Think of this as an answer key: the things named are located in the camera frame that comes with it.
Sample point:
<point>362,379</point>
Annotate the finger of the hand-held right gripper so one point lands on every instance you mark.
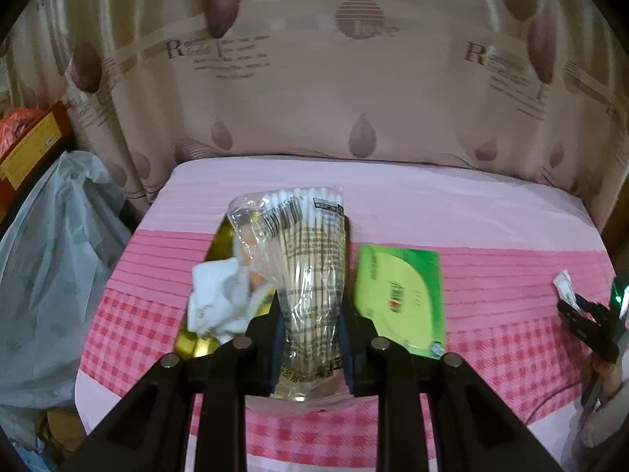
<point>597,310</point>
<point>585,327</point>

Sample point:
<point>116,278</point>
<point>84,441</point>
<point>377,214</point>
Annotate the grey plastic bag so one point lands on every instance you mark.
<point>49,255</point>

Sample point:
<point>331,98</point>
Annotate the person's right hand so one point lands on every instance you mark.
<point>609,378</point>

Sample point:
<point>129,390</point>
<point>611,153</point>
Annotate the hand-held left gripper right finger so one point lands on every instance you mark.
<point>350,354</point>

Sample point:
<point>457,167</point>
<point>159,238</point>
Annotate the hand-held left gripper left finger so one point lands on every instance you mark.
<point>265,349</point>

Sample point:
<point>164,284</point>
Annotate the pink checked blanket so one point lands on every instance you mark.
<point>467,216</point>

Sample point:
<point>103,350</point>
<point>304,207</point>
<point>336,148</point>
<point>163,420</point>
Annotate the green tissue box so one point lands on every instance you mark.
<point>398,295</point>

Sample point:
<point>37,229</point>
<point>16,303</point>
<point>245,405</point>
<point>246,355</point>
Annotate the person's right forearm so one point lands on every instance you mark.
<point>604,427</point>

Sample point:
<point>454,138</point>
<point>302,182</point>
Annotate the wooden door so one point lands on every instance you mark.
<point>620,236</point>

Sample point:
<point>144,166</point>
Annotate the white sachet packet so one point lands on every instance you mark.
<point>564,282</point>

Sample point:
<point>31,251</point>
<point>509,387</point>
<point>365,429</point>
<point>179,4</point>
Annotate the orange mesh bag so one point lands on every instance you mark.
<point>17,128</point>

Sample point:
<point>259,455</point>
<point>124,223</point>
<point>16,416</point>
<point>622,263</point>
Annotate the yellow cloth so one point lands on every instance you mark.
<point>66,427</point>

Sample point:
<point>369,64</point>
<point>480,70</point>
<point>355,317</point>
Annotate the orange cardboard box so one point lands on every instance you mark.
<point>34,152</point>

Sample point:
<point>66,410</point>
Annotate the cotton swab bag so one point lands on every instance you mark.
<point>304,265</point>

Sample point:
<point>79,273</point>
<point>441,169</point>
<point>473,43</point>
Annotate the gold metal tin box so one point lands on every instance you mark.
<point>194,346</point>

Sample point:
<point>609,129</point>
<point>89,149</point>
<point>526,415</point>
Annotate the blue striped cloth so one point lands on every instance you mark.
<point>29,452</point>

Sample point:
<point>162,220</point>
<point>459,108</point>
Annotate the beige leaf print curtain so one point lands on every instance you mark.
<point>319,83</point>

